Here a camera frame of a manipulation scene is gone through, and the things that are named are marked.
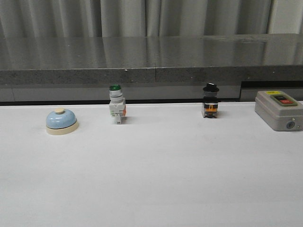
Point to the blue and cream service bell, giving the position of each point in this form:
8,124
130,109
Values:
61,121

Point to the grey stone counter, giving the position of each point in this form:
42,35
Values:
149,69

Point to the grey push button box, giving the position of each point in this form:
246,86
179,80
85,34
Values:
279,110

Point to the grey curtain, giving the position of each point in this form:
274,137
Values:
131,18

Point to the green pushbutton switch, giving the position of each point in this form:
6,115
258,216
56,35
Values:
117,104

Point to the black selector switch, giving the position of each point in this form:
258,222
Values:
210,101

